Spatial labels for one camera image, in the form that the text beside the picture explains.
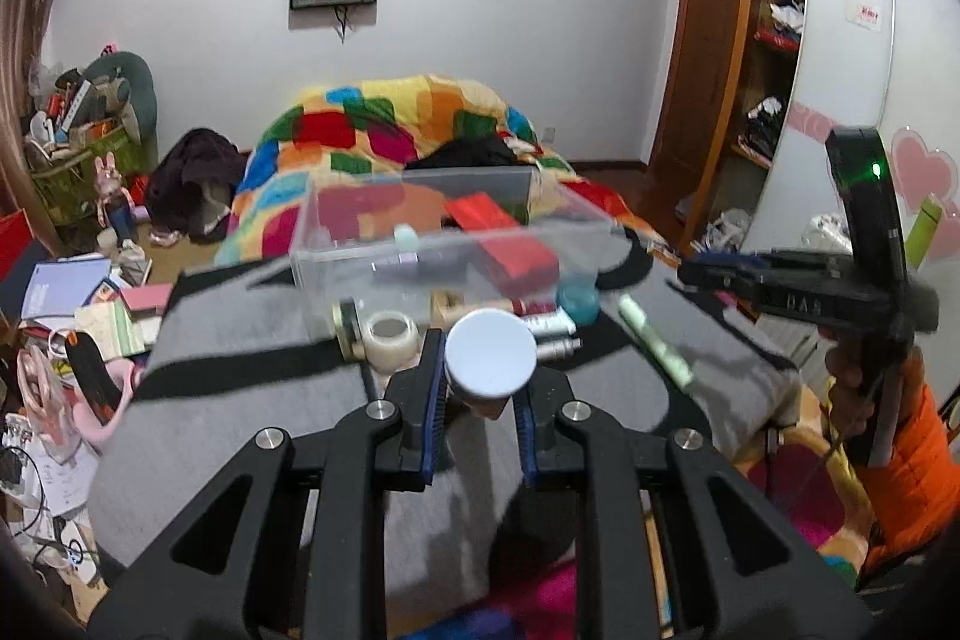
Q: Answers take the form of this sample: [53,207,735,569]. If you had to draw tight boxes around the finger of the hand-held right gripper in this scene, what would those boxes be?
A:
[677,250,766,293]

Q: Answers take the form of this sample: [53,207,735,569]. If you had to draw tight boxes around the pink book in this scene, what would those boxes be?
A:
[120,284,175,313]

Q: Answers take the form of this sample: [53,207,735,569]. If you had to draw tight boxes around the colourful patchwork blanket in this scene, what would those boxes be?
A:
[217,75,653,266]

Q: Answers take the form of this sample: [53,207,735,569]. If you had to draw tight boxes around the red flat box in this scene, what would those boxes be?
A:
[442,195,562,300]

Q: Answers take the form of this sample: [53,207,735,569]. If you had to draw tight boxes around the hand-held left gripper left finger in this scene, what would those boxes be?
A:
[86,329,451,640]

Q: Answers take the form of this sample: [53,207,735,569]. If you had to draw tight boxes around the pale green tube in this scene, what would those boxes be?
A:
[616,295,695,390]

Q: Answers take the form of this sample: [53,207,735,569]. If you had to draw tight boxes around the person's right hand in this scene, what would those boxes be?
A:
[825,340,865,438]

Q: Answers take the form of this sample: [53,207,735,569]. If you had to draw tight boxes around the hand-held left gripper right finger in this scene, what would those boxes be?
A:
[514,374,875,640]

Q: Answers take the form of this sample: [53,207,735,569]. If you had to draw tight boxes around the white lid round jar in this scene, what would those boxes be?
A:
[444,308,539,420]

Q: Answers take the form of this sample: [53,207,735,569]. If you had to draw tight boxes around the beige wooden block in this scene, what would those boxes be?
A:
[430,291,481,327]

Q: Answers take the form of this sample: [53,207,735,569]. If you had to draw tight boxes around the orange sleeved right forearm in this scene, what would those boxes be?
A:
[855,347,960,581]

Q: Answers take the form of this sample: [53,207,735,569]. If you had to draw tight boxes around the teal round jar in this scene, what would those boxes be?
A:
[556,280,601,322]

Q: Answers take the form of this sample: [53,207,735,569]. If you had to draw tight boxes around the grey black patterned blanket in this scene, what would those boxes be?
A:
[90,227,803,611]

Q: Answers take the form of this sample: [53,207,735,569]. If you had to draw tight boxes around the white red tube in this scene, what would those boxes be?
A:
[517,310,578,338]

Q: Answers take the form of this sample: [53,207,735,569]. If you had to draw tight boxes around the black garment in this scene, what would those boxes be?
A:
[409,137,537,169]

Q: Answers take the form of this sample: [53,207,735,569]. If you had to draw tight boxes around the dark clothes pile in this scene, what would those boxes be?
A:
[146,128,248,236]

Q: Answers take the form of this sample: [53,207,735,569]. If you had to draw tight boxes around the white tape roll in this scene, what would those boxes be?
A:
[362,312,419,373]

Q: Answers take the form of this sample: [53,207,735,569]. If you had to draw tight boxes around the green storage basket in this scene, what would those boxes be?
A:
[30,130,143,214]

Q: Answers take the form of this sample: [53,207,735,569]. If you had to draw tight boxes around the pink bunny toy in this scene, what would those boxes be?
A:
[94,154,140,240]

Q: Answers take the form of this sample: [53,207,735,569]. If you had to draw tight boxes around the blue notebook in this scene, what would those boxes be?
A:
[21,257,113,320]

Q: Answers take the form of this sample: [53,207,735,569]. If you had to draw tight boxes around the clear plastic storage box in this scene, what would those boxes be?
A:
[289,164,627,342]

